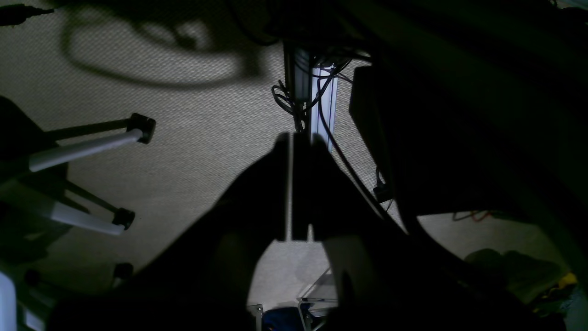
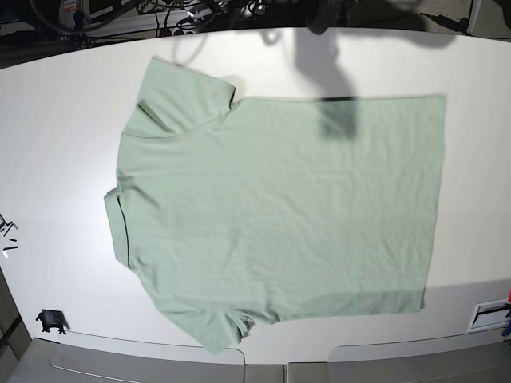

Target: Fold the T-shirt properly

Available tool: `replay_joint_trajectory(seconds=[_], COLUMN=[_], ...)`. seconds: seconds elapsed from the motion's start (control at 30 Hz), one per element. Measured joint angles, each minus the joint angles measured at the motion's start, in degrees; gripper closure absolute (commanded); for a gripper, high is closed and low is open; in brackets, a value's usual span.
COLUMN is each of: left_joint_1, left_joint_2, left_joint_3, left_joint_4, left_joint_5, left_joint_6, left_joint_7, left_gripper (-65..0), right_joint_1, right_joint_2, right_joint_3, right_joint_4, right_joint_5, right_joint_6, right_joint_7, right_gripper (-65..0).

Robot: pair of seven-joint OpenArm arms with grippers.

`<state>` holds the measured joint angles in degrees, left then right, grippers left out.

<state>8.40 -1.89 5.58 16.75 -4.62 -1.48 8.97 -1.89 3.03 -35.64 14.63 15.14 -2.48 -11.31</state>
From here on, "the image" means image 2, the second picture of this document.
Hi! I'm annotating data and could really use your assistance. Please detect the dark camera mount post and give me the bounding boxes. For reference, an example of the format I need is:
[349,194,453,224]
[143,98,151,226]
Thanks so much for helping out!
[306,0,340,35]

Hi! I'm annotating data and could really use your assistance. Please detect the grey chair right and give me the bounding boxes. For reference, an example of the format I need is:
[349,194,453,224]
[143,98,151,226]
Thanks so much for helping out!
[287,330,510,382]

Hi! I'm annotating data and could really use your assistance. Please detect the light green T-shirt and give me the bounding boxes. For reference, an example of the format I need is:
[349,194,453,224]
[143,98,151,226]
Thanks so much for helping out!
[105,58,446,353]

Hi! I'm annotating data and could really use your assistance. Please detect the black clamp bracket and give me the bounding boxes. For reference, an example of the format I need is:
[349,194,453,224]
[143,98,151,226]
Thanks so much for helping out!
[36,310,69,335]

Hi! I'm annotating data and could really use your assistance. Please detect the black hex keys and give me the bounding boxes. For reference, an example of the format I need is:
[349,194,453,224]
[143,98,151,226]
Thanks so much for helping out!
[0,215,18,237]

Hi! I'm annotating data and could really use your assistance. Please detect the black cable bundle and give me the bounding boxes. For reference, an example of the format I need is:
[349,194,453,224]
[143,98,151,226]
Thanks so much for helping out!
[27,0,280,39]

